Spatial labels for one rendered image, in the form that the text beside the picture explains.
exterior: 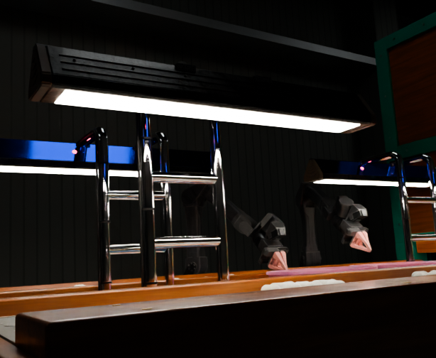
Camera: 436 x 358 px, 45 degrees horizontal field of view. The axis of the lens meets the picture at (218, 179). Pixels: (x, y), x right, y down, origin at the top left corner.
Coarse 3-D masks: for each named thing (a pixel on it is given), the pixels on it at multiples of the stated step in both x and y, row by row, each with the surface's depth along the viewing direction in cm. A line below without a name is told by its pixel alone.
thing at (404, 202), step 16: (368, 160) 177; (384, 160) 173; (400, 160) 166; (416, 160) 179; (432, 160) 175; (400, 176) 166; (432, 176) 173; (400, 192) 165; (432, 192) 173; (400, 208) 164; (432, 208) 173; (416, 240) 165; (432, 240) 169
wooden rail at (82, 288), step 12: (216, 276) 130; (240, 276) 132; (252, 276) 134; (264, 276) 136; (48, 288) 110; (60, 288) 110; (72, 288) 111; (84, 288) 112; (96, 288) 114; (120, 288) 116
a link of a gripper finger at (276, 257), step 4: (276, 252) 181; (272, 256) 182; (276, 256) 181; (280, 256) 181; (272, 260) 182; (276, 260) 182; (280, 260) 180; (268, 264) 184; (272, 264) 183; (284, 264) 179; (272, 268) 183; (276, 268) 181; (280, 268) 181; (284, 268) 179
